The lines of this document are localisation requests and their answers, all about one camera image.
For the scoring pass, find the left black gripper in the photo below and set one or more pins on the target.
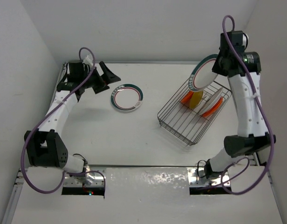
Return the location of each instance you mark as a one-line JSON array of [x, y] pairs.
[[106, 78]]

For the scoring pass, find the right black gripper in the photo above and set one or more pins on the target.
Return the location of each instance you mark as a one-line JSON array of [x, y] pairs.
[[216, 68]]

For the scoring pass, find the green rimmed white plate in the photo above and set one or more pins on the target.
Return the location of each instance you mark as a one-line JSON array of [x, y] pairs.
[[126, 97], [202, 75]]

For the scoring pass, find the white plate red characters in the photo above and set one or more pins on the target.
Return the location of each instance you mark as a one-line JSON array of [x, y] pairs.
[[211, 101]]

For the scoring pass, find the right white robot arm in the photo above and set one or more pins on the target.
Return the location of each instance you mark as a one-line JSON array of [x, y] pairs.
[[252, 135]]

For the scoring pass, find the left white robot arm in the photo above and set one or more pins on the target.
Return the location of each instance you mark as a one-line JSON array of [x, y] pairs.
[[45, 148]]

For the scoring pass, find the near orange plate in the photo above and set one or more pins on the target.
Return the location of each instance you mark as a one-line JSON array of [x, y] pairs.
[[214, 108]]

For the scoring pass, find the orange plate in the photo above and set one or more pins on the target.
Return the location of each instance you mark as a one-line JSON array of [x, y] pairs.
[[214, 108], [187, 97]]

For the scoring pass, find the yellow plate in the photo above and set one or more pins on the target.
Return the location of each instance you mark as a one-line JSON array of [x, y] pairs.
[[195, 99]]

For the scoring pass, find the far orange plate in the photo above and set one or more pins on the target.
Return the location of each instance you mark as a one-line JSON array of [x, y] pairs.
[[187, 97]]

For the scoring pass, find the wire dish rack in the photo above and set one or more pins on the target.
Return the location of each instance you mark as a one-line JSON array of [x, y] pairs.
[[186, 123]]

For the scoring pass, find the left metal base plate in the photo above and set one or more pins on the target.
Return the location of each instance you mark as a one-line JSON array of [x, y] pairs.
[[95, 177]]

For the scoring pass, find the metal base plate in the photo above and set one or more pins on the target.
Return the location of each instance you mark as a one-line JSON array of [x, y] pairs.
[[197, 179], [95, 177]]

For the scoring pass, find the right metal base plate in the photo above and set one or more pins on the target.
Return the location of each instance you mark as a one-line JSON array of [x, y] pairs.
[[197, 179]]

